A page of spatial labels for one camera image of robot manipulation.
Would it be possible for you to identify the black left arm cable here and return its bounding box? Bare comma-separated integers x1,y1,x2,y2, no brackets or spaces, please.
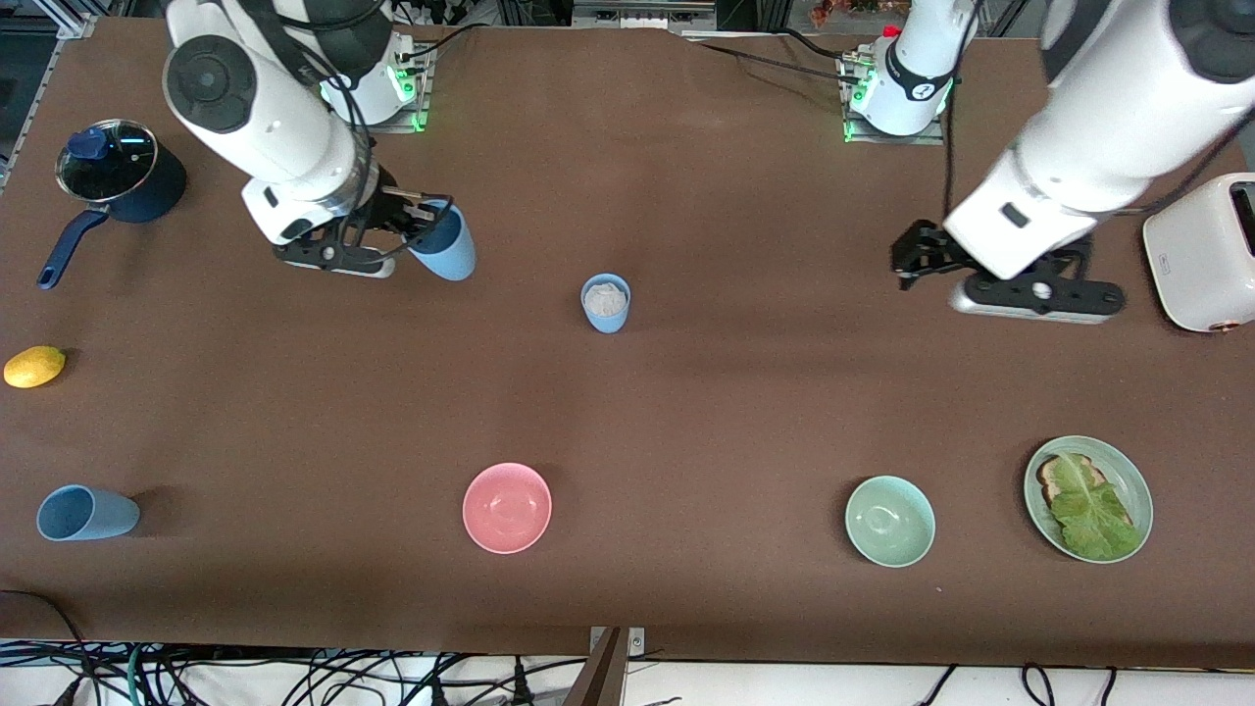
941,0,981,222

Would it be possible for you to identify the aluminium frame profile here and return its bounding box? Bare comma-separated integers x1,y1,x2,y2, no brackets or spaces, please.
29,0,99,40

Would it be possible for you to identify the blue plastic cup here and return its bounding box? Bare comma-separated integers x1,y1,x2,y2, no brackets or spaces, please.
405,201,477,283
36,485,141,542

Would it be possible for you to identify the green plate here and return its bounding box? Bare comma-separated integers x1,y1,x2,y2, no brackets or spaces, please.
1024,435,1154,565

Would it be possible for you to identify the toast slice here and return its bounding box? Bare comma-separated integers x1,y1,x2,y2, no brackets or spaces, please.
1036,454,1138,535

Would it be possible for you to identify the black cable to base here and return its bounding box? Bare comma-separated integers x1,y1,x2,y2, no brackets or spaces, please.
677,27,864,84
397,22,481,60

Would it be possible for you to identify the pink bowl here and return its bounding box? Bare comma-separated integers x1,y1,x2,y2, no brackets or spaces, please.
462,463,553,555

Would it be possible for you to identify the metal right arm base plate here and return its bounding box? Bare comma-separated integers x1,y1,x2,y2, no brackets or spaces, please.
358,44,430,133

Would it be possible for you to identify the black cable to left base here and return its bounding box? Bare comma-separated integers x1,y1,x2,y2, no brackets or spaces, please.
677,27,864,84

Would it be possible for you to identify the white toaster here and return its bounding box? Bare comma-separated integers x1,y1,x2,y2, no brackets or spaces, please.
1142,173,1255,334

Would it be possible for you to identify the black floor cable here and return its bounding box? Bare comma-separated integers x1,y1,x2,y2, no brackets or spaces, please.
0,588,99,706

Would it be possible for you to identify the black cable to right base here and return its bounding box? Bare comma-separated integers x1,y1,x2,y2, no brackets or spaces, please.
397,22,481,60

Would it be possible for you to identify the dark camera pole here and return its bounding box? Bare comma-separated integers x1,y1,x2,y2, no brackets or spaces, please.
564,628,624,706

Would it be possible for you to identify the grey metal box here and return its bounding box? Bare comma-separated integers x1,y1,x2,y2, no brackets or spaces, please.
572,0,719,30

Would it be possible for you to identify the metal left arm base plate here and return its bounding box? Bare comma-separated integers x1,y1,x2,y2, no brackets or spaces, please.
843,59,947,146

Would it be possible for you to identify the green lettuce leaf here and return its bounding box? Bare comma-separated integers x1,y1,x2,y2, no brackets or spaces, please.
1049,454,1143,562

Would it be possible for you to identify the light blue cup holding paper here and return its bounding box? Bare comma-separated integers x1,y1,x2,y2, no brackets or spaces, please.
580,274,631,334

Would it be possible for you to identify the dark blue saucepan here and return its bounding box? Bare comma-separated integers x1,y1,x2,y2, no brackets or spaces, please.
37,118,187,291

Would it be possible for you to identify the mint green bowl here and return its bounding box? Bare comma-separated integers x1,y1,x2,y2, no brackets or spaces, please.
845,476,936,569

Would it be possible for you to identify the yellow lemon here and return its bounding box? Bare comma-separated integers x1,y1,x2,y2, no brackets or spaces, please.
3,345,68,389

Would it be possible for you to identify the glass lid with blue knob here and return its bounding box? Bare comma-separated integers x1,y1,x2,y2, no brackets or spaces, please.
56,119,159,204

